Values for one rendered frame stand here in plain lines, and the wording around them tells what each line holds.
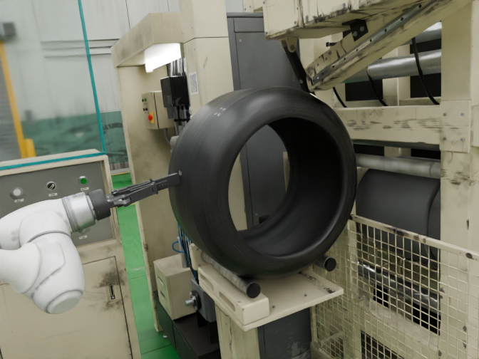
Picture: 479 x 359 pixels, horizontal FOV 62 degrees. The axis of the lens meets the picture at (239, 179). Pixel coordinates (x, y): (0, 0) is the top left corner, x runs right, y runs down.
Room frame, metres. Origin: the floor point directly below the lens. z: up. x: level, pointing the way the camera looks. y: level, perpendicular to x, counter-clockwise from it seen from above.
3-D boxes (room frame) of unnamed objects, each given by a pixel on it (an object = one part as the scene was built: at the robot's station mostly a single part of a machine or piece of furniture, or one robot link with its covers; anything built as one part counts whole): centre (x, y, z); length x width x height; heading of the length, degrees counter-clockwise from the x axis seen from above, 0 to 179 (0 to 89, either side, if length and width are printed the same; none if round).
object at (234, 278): (1.21, 0.07, 0.90); 0.35 x 0.05 x 0.05; 26
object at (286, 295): (1.28, -0.06, 0.80); 0.37 x 0.36 x 0.02; 116
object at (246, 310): (1.21, 0.07, 0.83); 0.36 x 0.09 x 0.06; 26
